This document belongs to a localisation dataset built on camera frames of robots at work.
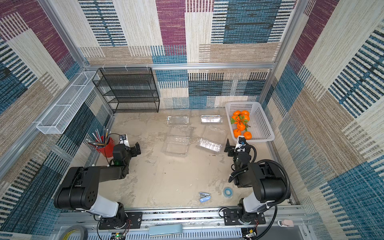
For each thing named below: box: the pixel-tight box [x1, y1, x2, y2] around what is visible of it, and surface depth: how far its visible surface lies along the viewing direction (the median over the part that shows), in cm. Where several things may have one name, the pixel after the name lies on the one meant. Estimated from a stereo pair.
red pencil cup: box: [88, 126, 115, 158], surface depth 93 cm
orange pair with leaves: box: [241, 110, 250, 123], surface depth 103 cm
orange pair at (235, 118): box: [230, 110, 242, 125], surface depth 104 cm
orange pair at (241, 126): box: [237, 122, 246, 131], surface depth 104 cm
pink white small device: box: [277, 219, 294, 228], surface depth 71 cm
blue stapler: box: [199, 192, 211, 203], surface depth 81 cm
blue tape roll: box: [223, 187, 234, 198], surface depth 83 cm
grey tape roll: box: [59, 225, 89, 240], surface depth 71 cm
